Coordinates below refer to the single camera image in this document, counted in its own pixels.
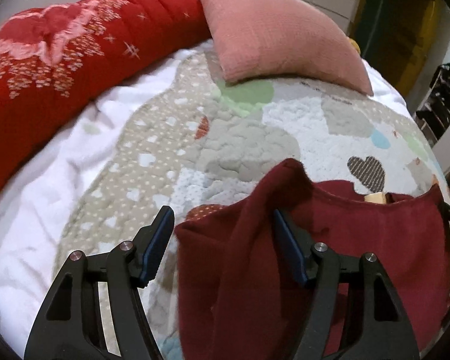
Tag dark red sweater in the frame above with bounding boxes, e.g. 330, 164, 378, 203
175, 158, 450, 359

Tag dark clothes rack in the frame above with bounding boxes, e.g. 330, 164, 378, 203
413, 63, 450, 147

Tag white fleece blanket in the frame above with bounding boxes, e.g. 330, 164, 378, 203
0, 41, 213, 356

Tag mustard yellow cloth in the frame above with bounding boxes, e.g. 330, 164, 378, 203
348, 37, 362, 55

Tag patchwork heart quilt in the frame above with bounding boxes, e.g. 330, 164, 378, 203
52, 48, 450, 360

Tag red floral comforter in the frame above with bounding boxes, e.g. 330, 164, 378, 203
0, 0, 209, 192

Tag pink corduroy pillow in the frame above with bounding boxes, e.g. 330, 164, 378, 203
200, 0, 373, 96

